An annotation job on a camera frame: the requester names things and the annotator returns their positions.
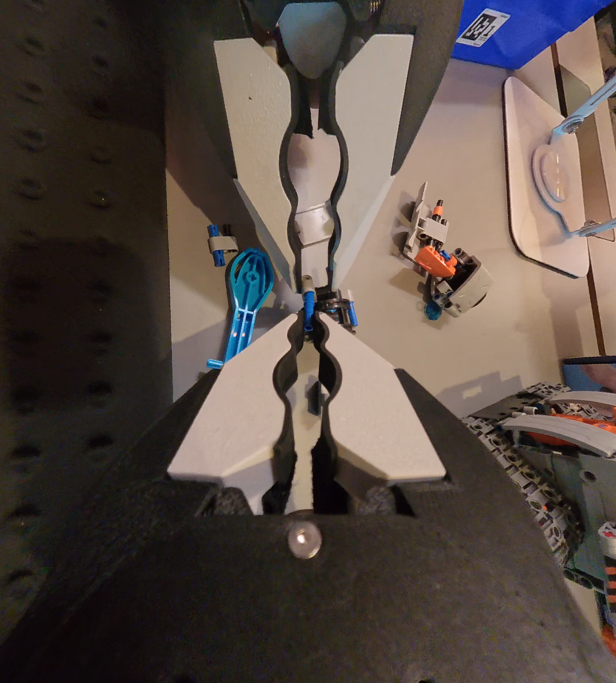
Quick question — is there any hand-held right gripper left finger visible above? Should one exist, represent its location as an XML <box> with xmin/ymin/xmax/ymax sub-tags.
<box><xmin>167</xmin><ymin>313</ymin><xmax>300</xmax><ymax>492</ymax></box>

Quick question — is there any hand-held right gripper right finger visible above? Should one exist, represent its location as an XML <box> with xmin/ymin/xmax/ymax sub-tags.
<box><xmin>317</xmin><ymin>315</ymin><xmax>447</xmax><ymax>492</ymax></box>

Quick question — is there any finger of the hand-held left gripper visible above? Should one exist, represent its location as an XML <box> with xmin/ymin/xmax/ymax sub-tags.
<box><xmin>327</xmin><ymin>32</ymin><xmax>416</xmax><ymax>286</ymax></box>
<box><xmin>214</xmin><ymin>38</ymin><xmax>300</xmax><ymax>291</ymax></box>

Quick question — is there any black wheel hub assembly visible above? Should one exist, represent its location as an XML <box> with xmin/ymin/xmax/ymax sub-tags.
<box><xmin>299</xmin><ymin>275</ymin><xmax>366</xmax><ymax>339</ymax></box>

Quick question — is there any light grey connector piece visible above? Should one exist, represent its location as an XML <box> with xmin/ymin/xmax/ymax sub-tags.
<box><xmin>291</xmin><ymin>201</ymin><xmax>336</xmax><ymax>285</ymax></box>

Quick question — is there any blue plastic storage bin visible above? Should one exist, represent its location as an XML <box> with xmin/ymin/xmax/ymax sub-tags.
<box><xmin>452</xmin><ymin>0</ymin><xmax>614</xmax><ymax>71</ymax></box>

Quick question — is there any small grey blue pin connector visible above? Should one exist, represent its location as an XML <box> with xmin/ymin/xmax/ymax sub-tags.
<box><xmin>206</xmin><ymin>223</ymin><xmax>235</xmax><ymax>265</ymax></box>

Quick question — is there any blue plastic separator tool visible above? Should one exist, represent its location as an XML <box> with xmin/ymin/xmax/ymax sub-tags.
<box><xmin>206</xmin><ymin>248</ymin><xmax>275</xmax><ymax>371</ymax></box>

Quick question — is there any dark grey orange block assembly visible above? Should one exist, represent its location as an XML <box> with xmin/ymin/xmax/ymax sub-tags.
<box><xmin>413</xmin><ymin>244</ymin><xmax>494</xmax><ymax>319</ymax></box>

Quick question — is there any white desk stand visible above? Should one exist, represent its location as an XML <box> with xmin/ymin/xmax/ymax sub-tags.
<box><xmin>502</xmin><ymin>62</ymin><xmax>616</xmax><ymax>280</ymax></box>

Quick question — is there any grey orange tracked toy robot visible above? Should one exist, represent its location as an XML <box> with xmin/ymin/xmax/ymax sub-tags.
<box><xmin>463</xmin><ymin>390</ymin><xmax>616</xmax><ymax>668</ymax></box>

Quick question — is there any black dimpled mat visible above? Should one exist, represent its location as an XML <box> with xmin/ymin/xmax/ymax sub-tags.
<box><xmin>0</xmin><ymin>0</ymin><xmax>172</xmax><ymax>683</ymax></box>

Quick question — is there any blue robot kit box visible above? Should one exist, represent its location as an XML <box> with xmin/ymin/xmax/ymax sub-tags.
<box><xmin>561</xmin><ymin>354</ymin><xmax>616</xmax><ymax>402</ymax></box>

